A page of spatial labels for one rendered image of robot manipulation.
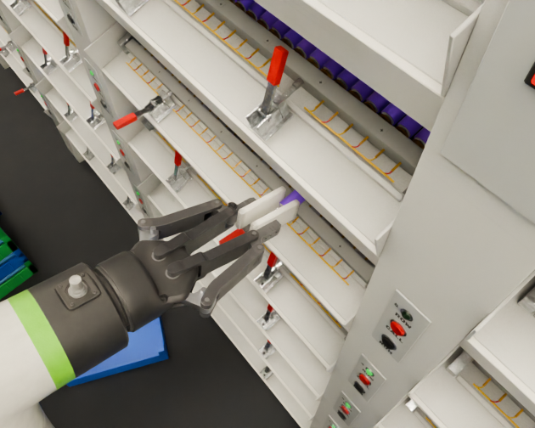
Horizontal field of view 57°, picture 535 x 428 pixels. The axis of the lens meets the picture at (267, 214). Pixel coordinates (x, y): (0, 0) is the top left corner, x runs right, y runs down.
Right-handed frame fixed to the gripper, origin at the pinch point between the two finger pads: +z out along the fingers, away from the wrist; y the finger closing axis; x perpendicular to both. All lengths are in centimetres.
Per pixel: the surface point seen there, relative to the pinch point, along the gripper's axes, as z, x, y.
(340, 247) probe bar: 6.6, 3.5, -7.2
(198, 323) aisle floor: 19, 100, 33
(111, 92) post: 3.9, 14.2, 45.8
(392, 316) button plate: -0.4, -3.7, -18.5
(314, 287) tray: 2.9, 8.4, -8.0
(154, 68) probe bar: 6.5, 3.6, 35.3
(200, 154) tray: 4.2, 7.7, 18.7
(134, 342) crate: 0, 104, 40
